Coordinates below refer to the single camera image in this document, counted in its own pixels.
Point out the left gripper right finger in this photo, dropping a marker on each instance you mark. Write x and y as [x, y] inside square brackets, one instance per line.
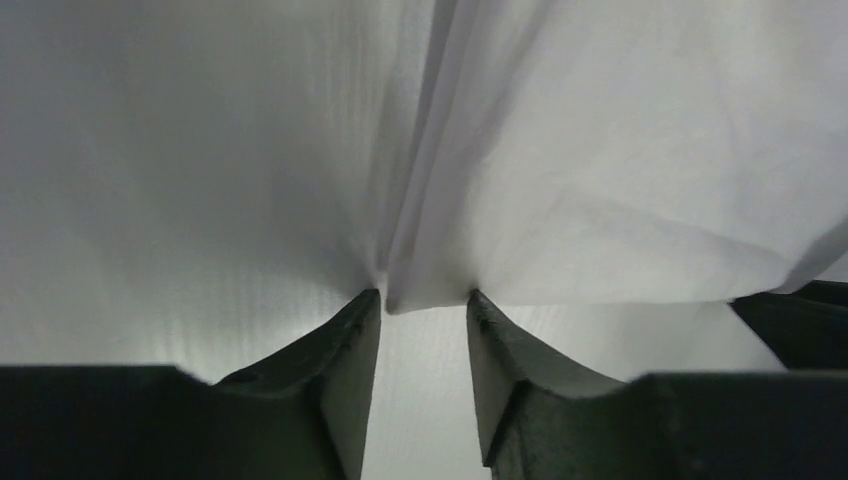
[542, 415]

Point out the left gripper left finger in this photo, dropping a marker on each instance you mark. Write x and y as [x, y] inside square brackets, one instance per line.
[300, 413]

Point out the white t shirt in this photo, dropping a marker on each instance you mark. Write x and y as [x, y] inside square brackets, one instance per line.
[626, 151]

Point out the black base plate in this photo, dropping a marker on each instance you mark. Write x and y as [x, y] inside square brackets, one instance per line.
[806, 330]

